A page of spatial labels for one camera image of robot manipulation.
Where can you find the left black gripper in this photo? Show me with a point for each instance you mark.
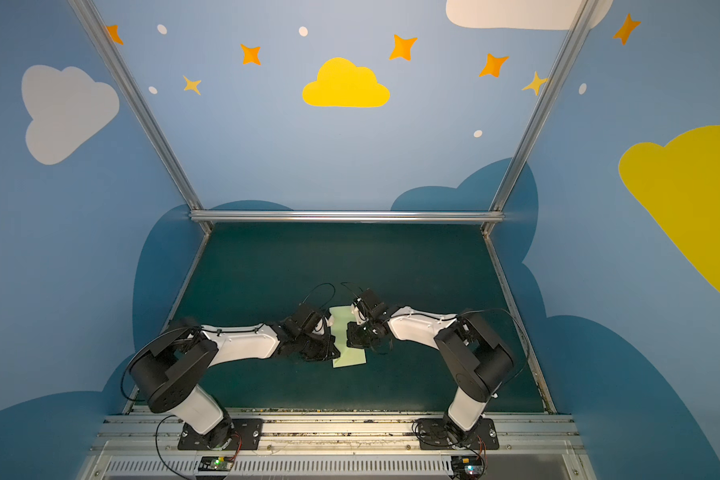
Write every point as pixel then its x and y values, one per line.
pixel 318 339

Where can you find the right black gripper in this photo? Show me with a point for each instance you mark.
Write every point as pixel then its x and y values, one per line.
pixel 360 328

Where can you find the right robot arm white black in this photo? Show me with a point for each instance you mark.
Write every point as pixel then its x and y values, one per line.
pixel 476 356

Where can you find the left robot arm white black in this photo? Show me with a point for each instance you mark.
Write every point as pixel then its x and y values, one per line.
pixel 168 370

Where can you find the dark green table mat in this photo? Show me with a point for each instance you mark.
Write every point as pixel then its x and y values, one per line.
pixel 251 273

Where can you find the left green controller board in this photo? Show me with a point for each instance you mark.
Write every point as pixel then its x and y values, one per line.
pixel 216 464

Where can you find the green controller board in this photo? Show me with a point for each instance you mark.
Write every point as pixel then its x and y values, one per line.
pixel 469 467
pixel 216 464

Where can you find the back horizontal aluminium bar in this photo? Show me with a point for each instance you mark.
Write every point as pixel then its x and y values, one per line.
pixel 395 217

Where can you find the right green controller board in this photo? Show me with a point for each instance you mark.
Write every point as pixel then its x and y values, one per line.
pixel 469 467

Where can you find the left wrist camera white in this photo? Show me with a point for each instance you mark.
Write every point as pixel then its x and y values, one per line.
pixel 324 325

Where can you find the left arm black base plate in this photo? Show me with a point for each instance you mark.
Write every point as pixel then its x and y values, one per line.
pixel 228 435

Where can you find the aluminium front rail bed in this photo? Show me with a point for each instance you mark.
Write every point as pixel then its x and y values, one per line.
pixel 337 445

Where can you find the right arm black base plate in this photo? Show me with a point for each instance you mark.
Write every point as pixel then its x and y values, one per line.
pixel 441 434

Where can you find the right aluminium frame post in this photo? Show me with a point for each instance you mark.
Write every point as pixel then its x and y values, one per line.
pixel 560 70

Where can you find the aluminium frame post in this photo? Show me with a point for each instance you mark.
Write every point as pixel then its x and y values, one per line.
pixel 560 70
pixel 90 19

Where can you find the left aluminium frame post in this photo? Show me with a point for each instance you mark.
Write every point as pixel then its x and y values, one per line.
pixel 90 19

